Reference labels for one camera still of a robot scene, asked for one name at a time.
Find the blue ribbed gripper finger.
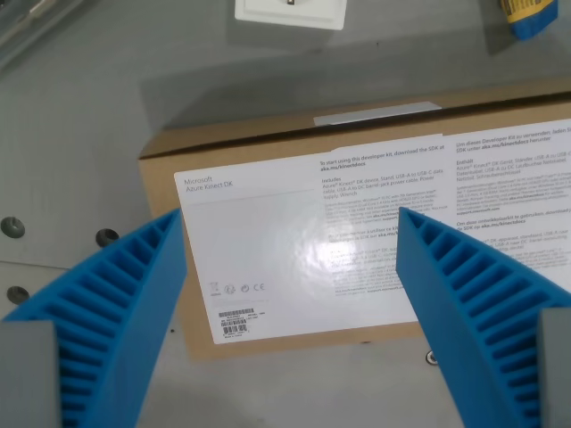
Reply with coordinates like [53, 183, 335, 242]
[0, 207, 188, 428]
[394, 206, 571, 428]

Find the brown cardboard Azure Kinect box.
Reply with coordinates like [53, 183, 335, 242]
[137, 91, 571, 361]

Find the blue and yellow packet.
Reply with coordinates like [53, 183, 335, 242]
[498, 0, 559, 43]

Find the aluminium profile rail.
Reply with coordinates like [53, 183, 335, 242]
[0, 0, 86, 72]

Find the white wall socket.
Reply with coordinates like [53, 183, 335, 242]
[234, 0, 348, 31]

